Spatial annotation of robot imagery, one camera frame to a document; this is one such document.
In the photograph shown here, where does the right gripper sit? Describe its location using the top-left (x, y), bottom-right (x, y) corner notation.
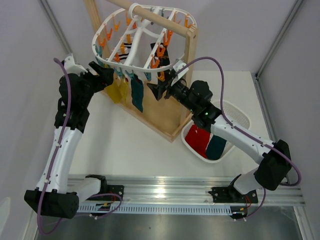
top-left (146, 71), bottom-right (197, 114)

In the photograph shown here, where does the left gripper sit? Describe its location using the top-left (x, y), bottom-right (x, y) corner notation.
top-left (75, 61), bottom-right (114, 107)

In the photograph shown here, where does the yellow sock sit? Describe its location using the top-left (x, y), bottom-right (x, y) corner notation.
top-left (104, 80), bottom-right (122, 104)
top-left (119, 78), bottom-right (129, 106)

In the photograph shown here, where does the dark teal sock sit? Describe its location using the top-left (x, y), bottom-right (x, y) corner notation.
top-left (205, 135), bottom-right (227, 161)
top-left (130, 75), bottom-right (144, 113)

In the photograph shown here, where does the teal clothespin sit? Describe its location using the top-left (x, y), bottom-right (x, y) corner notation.
top-left (125, 70), bottom-right (136, 80)

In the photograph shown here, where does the white round clip hanger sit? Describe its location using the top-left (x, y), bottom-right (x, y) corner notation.
top-left (85, 0), bottom-right (197, 81)

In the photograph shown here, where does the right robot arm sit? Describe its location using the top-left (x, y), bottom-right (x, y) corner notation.
top-left (147, 79), bottom-right (292, 202)

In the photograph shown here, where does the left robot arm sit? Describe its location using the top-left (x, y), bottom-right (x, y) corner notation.
top-left (24, 61), bottom-right (114, 219)

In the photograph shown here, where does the wooden hanger stand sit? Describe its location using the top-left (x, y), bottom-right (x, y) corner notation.
top-left (83, 0), bottom-right (200, 143)

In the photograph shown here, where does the dark navy patterned sock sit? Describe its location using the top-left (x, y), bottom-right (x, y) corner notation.
top-left (149, 42), bottom-right (171, 69)

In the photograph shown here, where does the white striped sock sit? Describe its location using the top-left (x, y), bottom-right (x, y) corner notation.
top-left (113, 42), bottom-right (132, 63)

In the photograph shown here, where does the red sock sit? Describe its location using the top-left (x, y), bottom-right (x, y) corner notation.
top-left (185, 124), bottom-right (211, 158)

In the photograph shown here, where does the white perforated plastic basket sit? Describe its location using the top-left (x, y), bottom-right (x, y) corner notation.
top-left (181, 100), bottom-right (251, 164)

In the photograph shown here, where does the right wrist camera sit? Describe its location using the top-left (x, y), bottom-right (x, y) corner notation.
top-left (171, 59), bottom-right (189, 86)

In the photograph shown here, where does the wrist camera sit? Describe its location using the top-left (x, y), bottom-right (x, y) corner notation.
top-left (171, 59), bottom-right (189, 86)
top-left (61, 53), bottom-right (88, 76)

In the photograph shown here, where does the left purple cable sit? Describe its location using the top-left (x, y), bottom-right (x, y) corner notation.
top-left (36, 57), bottom-right (123, 235)

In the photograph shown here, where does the purple cable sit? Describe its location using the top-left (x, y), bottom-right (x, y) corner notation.
top-left (174, 56), bottom-right (302, 221)
top-left (36, 57), bottom-right (123, 235)

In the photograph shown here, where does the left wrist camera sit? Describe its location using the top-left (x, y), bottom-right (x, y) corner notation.
top-left (61, 53), bottom-right (88, 76)

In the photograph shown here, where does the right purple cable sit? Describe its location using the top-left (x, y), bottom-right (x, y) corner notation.
top-left (174, 56), bottom-right (302, 221)

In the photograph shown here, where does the aluminium mounting rail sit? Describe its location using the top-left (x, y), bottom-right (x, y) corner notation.
top-left (67, 174), bottom-right (307, 216)

